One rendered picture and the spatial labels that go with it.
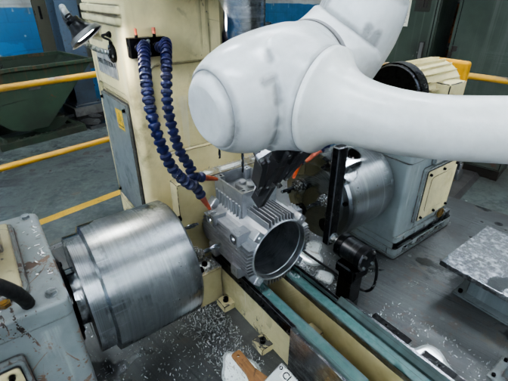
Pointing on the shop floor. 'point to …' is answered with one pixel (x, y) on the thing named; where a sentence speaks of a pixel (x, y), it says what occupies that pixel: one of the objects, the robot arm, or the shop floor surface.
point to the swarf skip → (38, 97)
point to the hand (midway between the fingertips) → (262, 192)
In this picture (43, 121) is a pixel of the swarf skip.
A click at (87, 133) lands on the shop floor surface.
